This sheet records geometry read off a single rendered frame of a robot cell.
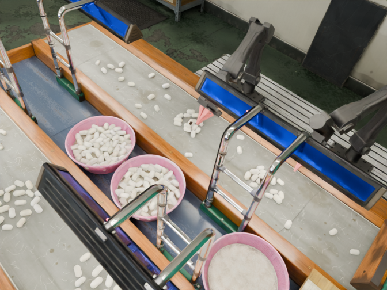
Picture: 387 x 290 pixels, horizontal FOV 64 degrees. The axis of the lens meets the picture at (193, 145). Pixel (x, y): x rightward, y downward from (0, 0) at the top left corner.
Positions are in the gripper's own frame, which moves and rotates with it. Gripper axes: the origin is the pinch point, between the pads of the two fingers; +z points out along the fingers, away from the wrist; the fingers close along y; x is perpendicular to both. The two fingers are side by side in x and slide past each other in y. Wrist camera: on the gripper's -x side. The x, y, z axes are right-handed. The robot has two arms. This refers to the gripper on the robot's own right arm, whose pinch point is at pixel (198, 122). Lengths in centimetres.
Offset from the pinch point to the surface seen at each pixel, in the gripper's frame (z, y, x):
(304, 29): -124, -44, 174
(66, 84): 22, -66, -5
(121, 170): 30.7, -6.3, -17.6
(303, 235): 10, 56, 2
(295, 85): -75, -19, 173
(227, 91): -14.2, 12.8, -24.5
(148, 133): 15.3, -12.8, -6.1
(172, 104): 0.6, -20.5, 10.0
